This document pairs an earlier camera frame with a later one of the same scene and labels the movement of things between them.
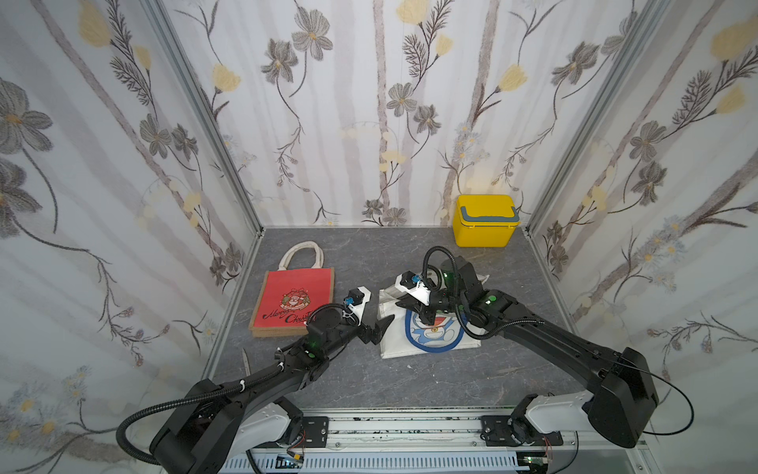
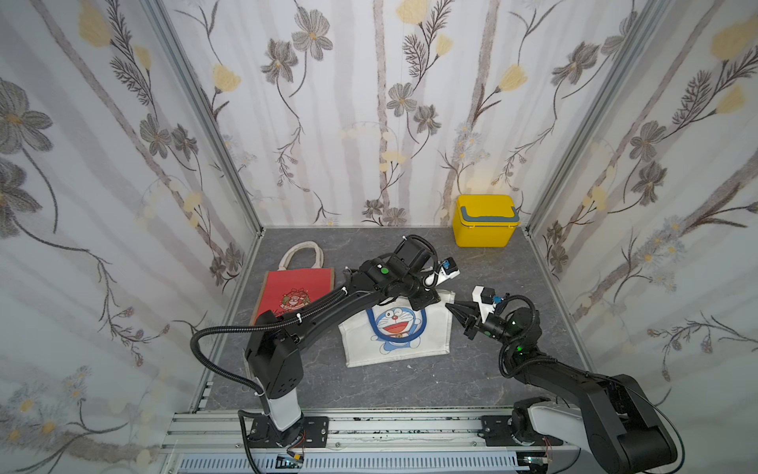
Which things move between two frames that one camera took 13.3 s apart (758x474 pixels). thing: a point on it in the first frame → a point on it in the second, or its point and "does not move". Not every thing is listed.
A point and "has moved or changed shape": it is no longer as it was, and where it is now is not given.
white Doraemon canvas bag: (410, 333) has moved or changed shape
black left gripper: (377, 333) → (430, 298)
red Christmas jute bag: (287, 297) does not move
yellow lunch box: (485, 221) does not move
